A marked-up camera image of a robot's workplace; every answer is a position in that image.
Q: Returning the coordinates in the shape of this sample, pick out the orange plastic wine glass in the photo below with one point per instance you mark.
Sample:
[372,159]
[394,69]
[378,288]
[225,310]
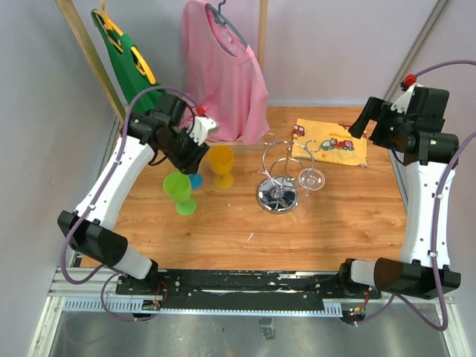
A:
[221,160]

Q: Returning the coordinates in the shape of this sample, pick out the clear wine glass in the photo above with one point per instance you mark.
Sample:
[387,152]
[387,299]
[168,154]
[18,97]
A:
[311,180]

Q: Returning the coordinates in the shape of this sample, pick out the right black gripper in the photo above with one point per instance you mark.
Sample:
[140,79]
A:
[379,110]

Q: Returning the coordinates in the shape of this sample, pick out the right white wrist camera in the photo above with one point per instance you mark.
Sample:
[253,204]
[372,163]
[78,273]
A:
[408,84]

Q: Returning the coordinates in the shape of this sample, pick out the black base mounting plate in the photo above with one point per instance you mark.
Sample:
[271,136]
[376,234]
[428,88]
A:
[240,290]

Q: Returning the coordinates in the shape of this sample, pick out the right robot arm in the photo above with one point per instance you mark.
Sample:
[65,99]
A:
[423,267]

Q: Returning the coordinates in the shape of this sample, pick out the green plastic wine glass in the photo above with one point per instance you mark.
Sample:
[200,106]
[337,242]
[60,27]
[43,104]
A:
[178,187]

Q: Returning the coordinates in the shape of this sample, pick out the yellow clothes hanger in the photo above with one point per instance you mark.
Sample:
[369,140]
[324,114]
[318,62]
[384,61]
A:
[114,33]

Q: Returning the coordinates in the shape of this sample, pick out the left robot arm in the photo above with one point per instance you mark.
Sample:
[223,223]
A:
[88,229]

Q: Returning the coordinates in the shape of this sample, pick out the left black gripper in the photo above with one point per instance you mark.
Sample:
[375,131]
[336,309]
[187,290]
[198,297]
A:
[191,163]

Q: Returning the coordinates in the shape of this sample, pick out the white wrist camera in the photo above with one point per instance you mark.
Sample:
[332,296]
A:
[408,84]
[201,127]

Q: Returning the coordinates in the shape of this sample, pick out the blue plastic wine glass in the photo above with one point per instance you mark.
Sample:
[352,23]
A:
[196,181]

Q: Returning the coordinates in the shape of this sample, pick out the pink t-shirt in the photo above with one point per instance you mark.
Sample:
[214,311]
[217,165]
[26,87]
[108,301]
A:
[232,92]

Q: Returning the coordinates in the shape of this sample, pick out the green vest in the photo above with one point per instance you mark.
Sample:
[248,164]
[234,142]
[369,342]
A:
[130,80]

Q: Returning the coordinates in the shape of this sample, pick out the grey clothes hanger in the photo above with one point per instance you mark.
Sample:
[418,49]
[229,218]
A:
[223,33]

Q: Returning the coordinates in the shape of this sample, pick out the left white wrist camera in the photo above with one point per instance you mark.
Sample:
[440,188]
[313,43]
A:
[201,127]

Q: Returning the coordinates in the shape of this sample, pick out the chrome wine glass rack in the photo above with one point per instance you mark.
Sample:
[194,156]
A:
[280,191]

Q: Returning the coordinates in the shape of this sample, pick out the yellow printed folded cloth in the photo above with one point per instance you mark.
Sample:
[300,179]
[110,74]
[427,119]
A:
[329,143]

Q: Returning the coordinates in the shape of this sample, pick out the aluminium frame rail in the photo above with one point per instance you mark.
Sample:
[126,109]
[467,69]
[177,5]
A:
[97,294]

